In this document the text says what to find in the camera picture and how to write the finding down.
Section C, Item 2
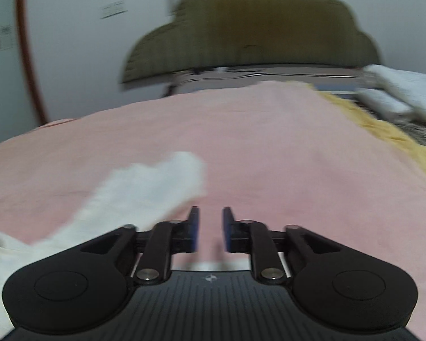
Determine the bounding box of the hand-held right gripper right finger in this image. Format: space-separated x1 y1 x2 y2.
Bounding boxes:
222 206 343 286

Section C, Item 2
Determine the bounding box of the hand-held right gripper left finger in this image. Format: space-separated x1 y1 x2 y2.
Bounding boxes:
80 206 201 286

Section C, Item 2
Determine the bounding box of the white towel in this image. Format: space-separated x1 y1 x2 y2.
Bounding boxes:
0 151 208 341
364 64 426 120
355 88 417 122

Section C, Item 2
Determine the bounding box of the pink bed blanket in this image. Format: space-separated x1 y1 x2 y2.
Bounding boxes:
0 80 426 272

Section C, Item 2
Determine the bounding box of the striped pillow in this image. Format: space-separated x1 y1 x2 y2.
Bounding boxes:
162 65 370 97

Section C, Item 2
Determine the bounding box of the yellow blanket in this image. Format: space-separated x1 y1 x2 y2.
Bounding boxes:
318 90 426 190

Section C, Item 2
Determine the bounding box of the white folded towel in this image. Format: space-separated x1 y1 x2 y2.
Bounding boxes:
364 64 426 120
355 88 417 122

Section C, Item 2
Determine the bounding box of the olive padded headboard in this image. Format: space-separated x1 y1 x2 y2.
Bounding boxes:
120 0 383 86

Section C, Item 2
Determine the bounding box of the grey furry blanket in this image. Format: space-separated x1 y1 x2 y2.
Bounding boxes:
394 120 426 150

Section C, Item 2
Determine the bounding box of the frosted flower-print wardrobe door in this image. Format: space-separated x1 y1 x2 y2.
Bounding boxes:
0 0 40 157

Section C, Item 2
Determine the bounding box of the white wall label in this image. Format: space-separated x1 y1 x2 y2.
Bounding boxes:
99 1 129 20

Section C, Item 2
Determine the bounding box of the brown wooden door frame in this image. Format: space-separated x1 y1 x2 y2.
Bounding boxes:
15 0 51 126

